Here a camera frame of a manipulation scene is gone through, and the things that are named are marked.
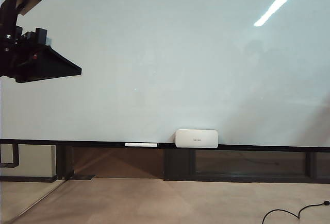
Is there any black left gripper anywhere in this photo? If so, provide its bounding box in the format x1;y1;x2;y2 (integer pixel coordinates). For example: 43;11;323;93
0;25;83;83

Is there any black whiteboard pen tray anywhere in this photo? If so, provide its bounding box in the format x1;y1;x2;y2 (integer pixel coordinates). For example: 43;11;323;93
0;138;330;153

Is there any black whiteboard stand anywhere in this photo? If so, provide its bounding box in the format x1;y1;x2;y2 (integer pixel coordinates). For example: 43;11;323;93
0;143;20;168

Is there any large white glass whiteboard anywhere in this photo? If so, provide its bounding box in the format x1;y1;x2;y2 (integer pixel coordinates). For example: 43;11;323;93
0;0;330;148

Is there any white marker pen with cap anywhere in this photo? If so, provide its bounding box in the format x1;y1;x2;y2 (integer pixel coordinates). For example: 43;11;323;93
124;143;159;148

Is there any white whiteboard eraser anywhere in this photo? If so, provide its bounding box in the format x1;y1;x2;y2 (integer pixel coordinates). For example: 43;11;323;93
175;129;219;149

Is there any dark skirting board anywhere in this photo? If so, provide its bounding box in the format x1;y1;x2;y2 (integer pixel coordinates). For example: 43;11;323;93
0;176;57;183

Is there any dark framed glass partition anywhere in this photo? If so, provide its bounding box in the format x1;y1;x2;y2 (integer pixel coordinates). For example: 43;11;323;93
162;148;330;184

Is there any black left camera bracket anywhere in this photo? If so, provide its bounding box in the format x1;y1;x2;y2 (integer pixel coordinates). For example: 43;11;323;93
0;0;34;29

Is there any dark door frame post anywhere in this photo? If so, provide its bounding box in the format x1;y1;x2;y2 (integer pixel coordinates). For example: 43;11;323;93
55;145;75;181

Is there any black power cable with plug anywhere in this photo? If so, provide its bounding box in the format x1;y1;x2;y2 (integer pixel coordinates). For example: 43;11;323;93
261;201;330;224

